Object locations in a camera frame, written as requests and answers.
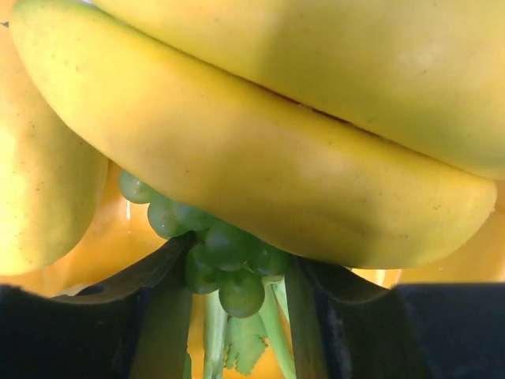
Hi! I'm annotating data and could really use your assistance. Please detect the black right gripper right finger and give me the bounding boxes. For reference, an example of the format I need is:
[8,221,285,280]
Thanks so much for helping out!
[286,257,504,379]

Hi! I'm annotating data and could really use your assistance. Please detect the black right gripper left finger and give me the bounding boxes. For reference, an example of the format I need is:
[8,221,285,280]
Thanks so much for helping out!
[1,232,195,378]

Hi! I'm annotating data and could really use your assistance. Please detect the green toy grapes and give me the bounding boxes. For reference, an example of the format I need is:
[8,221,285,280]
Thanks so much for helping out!
[118,170,289,318]

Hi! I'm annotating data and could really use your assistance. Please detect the yellow toy banana bunch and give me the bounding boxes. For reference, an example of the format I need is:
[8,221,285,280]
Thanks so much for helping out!
[9,1,497,268]

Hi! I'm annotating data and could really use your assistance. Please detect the green toy celery stalks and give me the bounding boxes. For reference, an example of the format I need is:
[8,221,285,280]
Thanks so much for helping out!
[183,279,297,378]

